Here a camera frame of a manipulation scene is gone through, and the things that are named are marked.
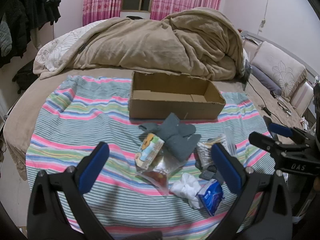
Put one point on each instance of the dark patterned cloth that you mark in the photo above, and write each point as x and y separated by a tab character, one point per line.
208	171

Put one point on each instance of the white wall socket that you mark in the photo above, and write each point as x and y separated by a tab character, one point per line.
261	25

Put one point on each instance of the white floral quilt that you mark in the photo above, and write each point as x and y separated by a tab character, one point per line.
65	45

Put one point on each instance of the grey headboard frame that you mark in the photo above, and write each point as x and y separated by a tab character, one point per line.
287	50

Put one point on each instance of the colourful printed packet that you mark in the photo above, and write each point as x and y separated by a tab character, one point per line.
147	152

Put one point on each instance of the white cloth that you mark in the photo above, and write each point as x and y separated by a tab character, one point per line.
186	187

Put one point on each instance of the grey pillow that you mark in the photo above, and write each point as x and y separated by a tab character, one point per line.
265	80

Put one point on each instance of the cotton swab bag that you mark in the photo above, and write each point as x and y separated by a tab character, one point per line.
205	150

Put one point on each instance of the striped blanket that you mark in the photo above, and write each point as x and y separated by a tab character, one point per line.
87	120

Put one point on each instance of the brown cardboard box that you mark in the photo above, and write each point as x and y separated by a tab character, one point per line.
172	107

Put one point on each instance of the dark tablet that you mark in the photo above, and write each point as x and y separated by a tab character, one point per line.
247	76

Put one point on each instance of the clear plastic bag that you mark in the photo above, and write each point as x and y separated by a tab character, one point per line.
160	175

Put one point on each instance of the beige fleece blanket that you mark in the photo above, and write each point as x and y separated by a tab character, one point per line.
150	42

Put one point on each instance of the black bag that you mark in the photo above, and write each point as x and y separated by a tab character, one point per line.
25	77

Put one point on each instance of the cream floral pillow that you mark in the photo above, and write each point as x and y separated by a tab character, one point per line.
280	67

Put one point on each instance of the cream headboard cushion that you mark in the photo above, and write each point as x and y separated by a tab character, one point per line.
302	97

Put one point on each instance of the dark hanging clothes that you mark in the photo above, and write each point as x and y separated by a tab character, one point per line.
22	10

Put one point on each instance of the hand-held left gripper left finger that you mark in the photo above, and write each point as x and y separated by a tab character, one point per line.
93	165

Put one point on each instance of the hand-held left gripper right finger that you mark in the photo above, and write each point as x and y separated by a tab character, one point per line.
226	166

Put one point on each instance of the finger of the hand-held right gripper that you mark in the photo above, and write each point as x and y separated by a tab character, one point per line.
281	129
265	141

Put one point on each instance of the blue tissue packet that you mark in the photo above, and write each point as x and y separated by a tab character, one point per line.
210	197

